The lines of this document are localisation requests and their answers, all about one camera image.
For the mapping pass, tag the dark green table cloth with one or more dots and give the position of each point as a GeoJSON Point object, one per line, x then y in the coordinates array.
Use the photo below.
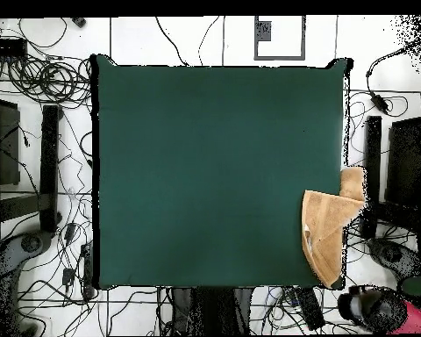
{"type": "Point", "coordinates": [161, 158]}

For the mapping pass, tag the grey office chair base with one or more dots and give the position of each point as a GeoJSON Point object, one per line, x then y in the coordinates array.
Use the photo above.
{"type": "Point", "coordinates": [393, 254]}
{"type": "Point", "coordinates": [7, 256]}

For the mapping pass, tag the black computer case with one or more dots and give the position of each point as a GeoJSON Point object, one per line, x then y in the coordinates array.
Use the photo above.
{"type": "Point", "coordinates": [405, 158]}
{"type": "Point", "coordinates": [3, 140]}

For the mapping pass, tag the grey square frame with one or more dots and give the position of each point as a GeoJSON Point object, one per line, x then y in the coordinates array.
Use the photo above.
{"type": "Point", "coordinates": [280, 57]}

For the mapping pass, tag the black network switch box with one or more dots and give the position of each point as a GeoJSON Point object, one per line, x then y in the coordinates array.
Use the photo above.
{"type": "Point", "coordinates": [5, 47]}

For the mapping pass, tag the person's foot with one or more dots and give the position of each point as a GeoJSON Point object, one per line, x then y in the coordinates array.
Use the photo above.
{"type": "Point", "coordinates": [79, 21]}

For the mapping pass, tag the tan terry towel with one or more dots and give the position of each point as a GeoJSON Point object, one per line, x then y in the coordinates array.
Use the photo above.
{"type": "Point", "coordinates": [326, 224]}

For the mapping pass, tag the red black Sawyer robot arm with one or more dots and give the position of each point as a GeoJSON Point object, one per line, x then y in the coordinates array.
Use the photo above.
{"type": "Point", "coordinates": [389, 312]}

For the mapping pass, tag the black power strip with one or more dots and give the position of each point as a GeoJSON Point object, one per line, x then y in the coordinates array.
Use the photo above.
{"type": "Point", "coordinates": [310, 309]}
{"type": "Point", "coordinates": [87, 270]}

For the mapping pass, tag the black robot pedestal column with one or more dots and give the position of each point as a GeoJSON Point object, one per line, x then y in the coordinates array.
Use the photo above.
{"type": "Point", "coordinates": [214, 309]}

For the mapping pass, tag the black power adapter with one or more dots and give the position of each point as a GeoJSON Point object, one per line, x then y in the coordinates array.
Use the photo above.
{"type": "Point", "coordinates": [379, 102]}

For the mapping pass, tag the black stand base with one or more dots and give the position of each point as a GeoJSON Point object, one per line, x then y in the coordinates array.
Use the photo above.
{"type": "Point", "coordinates": [49, 158]}
{"type": "Point", "coordinates": [373, 147]}

